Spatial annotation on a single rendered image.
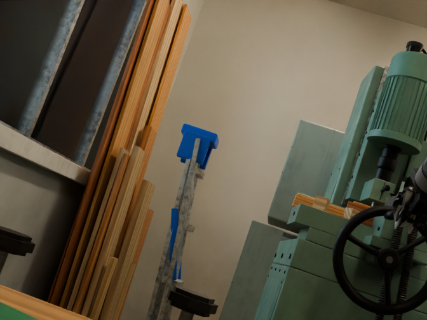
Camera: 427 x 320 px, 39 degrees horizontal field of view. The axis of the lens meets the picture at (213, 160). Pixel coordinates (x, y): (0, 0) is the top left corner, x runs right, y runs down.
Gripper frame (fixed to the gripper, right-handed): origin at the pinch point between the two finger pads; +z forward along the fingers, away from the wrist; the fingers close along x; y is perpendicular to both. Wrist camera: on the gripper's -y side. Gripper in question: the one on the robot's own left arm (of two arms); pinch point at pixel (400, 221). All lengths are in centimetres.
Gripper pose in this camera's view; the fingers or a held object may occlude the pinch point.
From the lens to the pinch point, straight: 166.4
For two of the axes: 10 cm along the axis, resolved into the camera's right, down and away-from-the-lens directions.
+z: -1.1, 6.0, 7.9
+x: 9.4, 3.2, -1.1
